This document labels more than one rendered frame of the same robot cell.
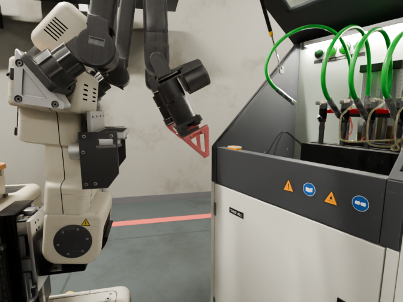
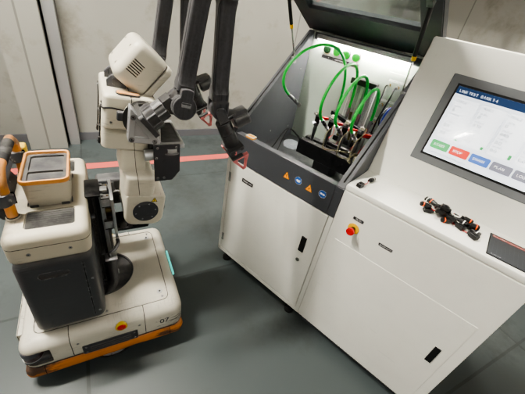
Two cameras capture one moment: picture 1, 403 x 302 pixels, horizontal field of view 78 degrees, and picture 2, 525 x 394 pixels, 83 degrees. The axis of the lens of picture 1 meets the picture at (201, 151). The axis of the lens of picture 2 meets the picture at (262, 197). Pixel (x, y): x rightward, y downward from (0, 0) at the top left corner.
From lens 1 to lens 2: 0.69 m
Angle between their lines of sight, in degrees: 31
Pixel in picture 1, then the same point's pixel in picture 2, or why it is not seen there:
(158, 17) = (223, 84)
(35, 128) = (116, 138)
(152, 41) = (219, 101)
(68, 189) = (143, 180)
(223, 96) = not seen: hidden behind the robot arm
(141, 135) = not seen: hidden behind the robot
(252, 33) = not seen: outside the picture
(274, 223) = (273, 194)
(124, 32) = (163, 28)
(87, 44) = (180, 108)
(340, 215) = (312, 198)
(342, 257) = (308, 217)
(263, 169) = (272, 160)
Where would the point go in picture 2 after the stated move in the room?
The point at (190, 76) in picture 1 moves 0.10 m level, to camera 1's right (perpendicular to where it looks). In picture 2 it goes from (239, 121) to (266, 123)
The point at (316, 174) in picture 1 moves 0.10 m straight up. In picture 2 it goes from (304, 173) to (309, 154)
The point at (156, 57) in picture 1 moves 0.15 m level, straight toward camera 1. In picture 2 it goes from (221, 112) to (236, 130)
